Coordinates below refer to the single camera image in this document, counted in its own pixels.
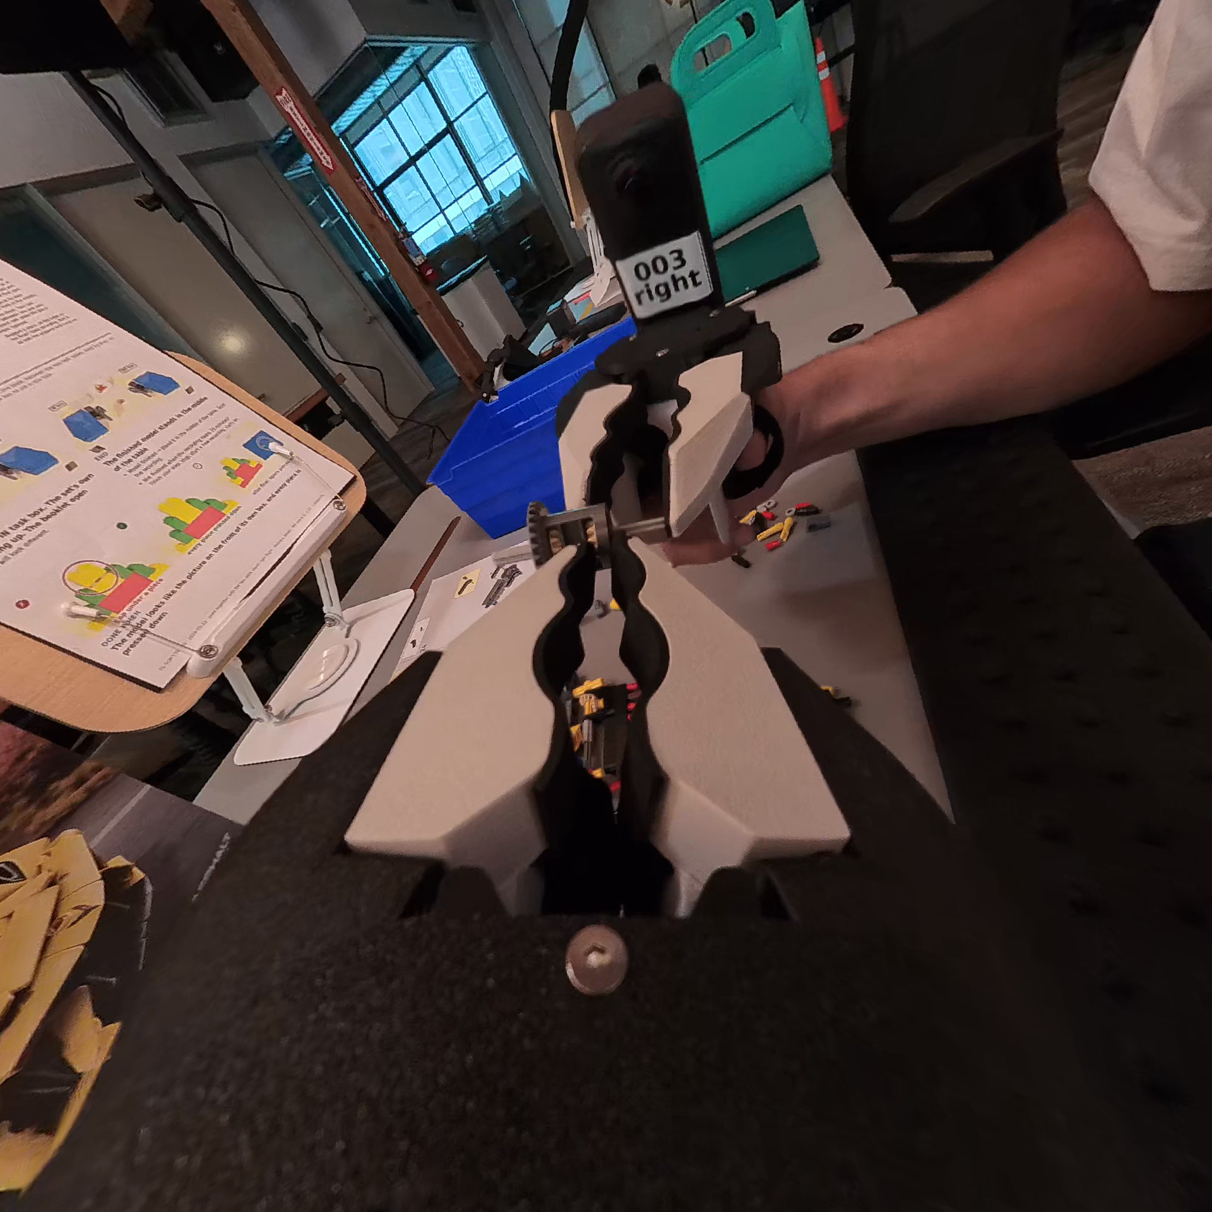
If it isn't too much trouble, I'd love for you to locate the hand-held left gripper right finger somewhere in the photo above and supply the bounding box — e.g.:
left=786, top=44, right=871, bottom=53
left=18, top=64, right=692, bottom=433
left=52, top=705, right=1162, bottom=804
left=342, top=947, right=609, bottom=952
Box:
left=609, top=542, right=852, bottom=917

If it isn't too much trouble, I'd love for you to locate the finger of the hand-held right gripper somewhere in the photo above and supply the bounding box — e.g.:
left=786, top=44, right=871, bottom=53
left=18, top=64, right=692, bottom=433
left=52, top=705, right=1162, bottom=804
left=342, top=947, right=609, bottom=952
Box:
left=554, top=379, right=663, bottom=534
left=653, top=352, right=758, bottom=537

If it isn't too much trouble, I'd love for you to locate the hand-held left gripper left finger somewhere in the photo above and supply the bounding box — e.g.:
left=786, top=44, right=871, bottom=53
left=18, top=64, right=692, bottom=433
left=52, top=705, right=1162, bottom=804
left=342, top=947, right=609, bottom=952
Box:
left=345, top=547, right=588, bottom=916

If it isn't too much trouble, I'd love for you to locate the grey lego differential housing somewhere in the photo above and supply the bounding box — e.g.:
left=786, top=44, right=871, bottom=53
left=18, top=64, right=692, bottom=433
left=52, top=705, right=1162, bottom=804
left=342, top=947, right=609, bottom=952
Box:
left=525, top=498, right=612, bottom=572

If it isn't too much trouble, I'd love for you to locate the person's right forearm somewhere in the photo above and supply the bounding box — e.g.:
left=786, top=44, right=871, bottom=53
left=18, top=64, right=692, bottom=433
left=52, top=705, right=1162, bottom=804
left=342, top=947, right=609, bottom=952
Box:
left=776, top=198, right=1153, bottom=466

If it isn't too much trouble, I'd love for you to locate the pile of small lego pins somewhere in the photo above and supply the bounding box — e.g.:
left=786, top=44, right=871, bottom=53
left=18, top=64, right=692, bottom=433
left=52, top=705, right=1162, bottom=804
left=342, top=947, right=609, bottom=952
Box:
left=737, top=501, right=832, bottom=568

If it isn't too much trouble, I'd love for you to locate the lego chassis assembly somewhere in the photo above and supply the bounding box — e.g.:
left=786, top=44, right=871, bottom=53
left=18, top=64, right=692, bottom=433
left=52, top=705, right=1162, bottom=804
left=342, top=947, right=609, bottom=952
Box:
left=568, top=673, right=634, bottom=796

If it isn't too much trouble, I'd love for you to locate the lego instruction booklet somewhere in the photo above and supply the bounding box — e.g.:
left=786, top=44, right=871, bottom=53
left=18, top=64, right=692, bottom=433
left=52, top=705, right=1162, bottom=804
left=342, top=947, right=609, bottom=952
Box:
left=391, top=558, right=532, bottom=678

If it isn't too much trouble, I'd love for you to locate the yellow car lego set box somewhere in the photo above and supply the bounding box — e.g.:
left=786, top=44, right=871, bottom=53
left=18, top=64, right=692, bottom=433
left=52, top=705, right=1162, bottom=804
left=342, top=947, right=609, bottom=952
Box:
left=0, top=719, right=243, bottom=1193

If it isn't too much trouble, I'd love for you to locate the person's right hand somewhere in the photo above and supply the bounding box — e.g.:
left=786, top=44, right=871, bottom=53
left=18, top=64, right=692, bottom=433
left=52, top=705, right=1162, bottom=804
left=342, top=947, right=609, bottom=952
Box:
left=661, top=370, right=836, bottom=568

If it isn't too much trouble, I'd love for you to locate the blue plastic bin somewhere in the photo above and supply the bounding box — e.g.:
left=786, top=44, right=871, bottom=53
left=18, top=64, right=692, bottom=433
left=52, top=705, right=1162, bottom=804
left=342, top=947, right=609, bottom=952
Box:
left=427, top=317, right=637, bottom=541

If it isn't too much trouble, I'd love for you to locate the teal felt bag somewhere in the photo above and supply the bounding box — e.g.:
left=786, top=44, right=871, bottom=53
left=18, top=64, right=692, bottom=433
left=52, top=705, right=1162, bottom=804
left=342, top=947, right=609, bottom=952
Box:
left=669, top=0, right=835, bottom=296

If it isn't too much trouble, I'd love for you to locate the white board stand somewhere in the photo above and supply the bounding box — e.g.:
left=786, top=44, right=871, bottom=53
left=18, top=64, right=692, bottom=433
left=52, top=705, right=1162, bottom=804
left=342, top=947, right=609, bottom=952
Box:
left=222, top=554, right=418, bottom=768

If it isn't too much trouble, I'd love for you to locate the orange traffic cone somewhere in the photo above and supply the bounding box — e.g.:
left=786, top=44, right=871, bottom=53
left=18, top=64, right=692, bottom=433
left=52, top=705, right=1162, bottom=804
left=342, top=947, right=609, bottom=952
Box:
left=815, top=34, right=850, bottom=134

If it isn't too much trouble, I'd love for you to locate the window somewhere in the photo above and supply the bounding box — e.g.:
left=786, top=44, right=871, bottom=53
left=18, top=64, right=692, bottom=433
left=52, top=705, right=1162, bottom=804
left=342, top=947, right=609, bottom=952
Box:
left=339, top=45, right=532, bottom=258

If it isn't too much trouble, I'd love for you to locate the black mesh office chair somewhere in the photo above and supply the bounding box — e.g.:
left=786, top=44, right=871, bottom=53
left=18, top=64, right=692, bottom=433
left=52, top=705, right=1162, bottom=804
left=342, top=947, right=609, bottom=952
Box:
left=847, top=0, right=1072, bottom=304

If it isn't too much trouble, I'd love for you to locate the black light stand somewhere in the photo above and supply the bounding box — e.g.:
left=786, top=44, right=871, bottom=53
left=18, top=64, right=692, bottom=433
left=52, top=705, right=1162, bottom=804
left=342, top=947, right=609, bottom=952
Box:
left=65, top=71, right=427, bottom=493

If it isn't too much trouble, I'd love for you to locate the printed instruction board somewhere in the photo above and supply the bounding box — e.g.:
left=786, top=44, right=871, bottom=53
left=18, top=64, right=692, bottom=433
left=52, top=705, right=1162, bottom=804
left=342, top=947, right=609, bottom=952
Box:
left=0, top=255, right=368, bottom=733

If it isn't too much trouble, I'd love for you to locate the wooden post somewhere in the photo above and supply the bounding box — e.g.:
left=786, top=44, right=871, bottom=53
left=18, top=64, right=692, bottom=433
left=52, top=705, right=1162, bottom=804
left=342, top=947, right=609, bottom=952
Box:
left=204, top=0, right=484, bottom=390

